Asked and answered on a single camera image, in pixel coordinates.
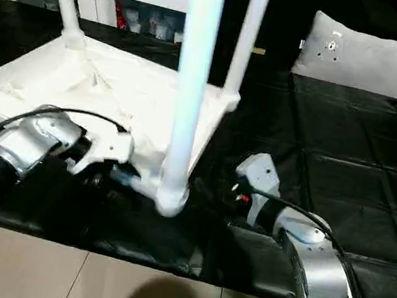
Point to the white plastic table top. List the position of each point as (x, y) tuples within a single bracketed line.
[(62, 78)]

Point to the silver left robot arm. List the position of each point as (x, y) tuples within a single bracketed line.
[(21, 143)]

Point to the black work mat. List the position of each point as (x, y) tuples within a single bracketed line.
[(351, 162)]

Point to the small white jar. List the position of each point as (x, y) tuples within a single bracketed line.
[(178, 37), (160, 29), (134, 27)]

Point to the black furniture with gold label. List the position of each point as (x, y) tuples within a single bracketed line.
[(287, 19)]

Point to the grey cushion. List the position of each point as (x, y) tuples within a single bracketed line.
[(360, 57)]

